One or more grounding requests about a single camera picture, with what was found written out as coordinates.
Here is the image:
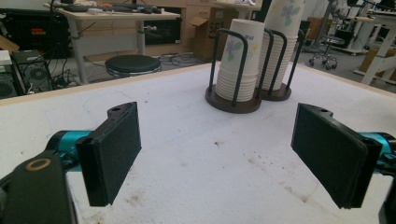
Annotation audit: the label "stack of floral paper cups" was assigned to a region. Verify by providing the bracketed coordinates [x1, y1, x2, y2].
[257, 0, 306, 91]
[215, 18, 265, 103]

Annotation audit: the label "wooden desk with metal legs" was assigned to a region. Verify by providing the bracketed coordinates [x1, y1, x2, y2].
[43, 2, 181, 86]

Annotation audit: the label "black equipment case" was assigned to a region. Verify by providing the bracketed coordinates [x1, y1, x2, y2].
[0, 8, 73, 60]

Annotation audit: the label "black computer tower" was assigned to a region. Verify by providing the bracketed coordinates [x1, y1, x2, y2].
[11, 49, 54, 94]

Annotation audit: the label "black floor cables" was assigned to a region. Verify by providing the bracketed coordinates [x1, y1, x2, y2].
[157, 52, 206, 68]

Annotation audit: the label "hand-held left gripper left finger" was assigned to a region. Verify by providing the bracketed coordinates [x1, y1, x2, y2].
[75, 101, 143, 208]

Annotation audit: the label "white table frame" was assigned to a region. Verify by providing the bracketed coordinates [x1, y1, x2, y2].
[354, 12, 396, 86]

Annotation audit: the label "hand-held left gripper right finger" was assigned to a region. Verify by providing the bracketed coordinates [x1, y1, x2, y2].
[290, 103, 383, 210]

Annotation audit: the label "dark wire cup holder rack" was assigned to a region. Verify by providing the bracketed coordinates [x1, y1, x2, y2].
[205, 27, 305, 115]

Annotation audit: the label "office chair with wheeled base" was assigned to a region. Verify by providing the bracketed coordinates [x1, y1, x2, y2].
[307, 34, 344, 71]

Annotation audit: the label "brown cardboard box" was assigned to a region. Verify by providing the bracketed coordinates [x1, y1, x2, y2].
[189, 7, 241, 62]

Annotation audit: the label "black keyboard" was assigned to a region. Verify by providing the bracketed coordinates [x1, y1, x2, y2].
[99, 3, 163, 15]

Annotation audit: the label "black round stool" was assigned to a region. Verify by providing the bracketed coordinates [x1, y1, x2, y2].
[105, 54, 163, 78]

